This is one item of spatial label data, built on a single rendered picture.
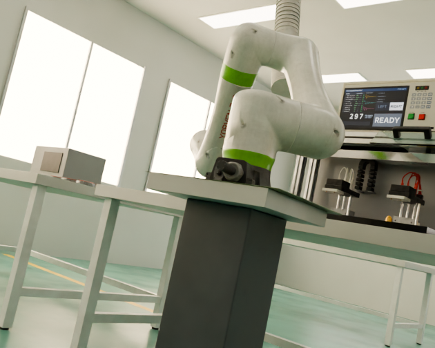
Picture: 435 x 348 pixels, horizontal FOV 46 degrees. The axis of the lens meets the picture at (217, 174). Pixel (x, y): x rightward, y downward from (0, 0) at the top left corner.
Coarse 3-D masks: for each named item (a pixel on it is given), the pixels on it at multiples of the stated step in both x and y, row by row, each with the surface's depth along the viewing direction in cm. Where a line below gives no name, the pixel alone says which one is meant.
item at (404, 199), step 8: (392, 184) 171; (392, 192) 170; (400, 192) 168; (408, 192) 167; (408, 200) 167; (416, 200) 171; (400, 208) 177; (408, 208) 175; (400, 216) 176; (408, 216) 175
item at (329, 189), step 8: (328, 184) 186; (336, 184) 184; (344, 184) 184; (328, 192) 187; (336, 192) 182; (344, 192) 185; (352, 192) 189; (344, 200) 191; (336, 208) 193; (344, 208) 191
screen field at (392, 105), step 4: (376, 104) 190; (380, 104) 189; (384, 104) 188; (388, 104) 187; (392, 104) 186; (396, 104) 185; (400, 104) 184; (376, 108) 190; (380, 108) 189; (384, 108) 188; (388, 108) 187; (392, 108) 186; (396, 108) 185; (400, 108) 184
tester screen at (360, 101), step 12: (348, 96) 199; (360, 96) 195; (372, 96) 192; (384, 96) 189; (396, 96) 186; (348, 108) 198; (360, 108) 194; (372, 108) 191; (348, 120) 196; (360, 120) 193; (372, 120) 190
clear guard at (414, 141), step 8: (376, 136) 159; (384, 136) 158; (392, 136) 156; (400, 136) 155; (408, 136) 153; (416, 136) 152; (432, 136) 149; (400, 144) 151; (408, 144) 150; (416, 144) 148; (424, 144) 146; (432, 144) 145; (424, 152) 177; (432, 152) 174
